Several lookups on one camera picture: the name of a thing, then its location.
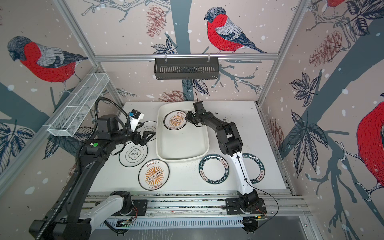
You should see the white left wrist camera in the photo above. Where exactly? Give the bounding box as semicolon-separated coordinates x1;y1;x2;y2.
128;110;145;133

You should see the aluminium rail base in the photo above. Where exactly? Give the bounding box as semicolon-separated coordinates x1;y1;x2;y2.
80;191;313;218

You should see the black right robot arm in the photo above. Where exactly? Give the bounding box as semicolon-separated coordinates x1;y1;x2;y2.
186;101;259;213

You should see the white mesh wall shelf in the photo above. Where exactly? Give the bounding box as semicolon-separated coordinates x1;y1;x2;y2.
48;73;110;137

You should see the white plastic bin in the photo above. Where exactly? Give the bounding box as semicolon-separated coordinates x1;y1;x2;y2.
156;102;210;162

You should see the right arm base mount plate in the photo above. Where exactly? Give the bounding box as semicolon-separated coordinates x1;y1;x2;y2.
222;199;267;215

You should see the orange sunburst plate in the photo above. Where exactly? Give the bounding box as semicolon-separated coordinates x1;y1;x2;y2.
138;159;170;191
163;110;187;131

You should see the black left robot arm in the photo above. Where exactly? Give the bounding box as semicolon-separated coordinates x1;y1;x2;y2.
29;112;156;240

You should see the black wire wall basket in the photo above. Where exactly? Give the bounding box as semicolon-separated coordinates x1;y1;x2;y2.
154;58;220;80

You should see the green rim plate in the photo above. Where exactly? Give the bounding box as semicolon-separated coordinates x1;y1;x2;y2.
243;153;266;184
198;154;230;185

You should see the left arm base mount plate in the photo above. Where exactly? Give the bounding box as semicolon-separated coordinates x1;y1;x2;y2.
113;200;148;217

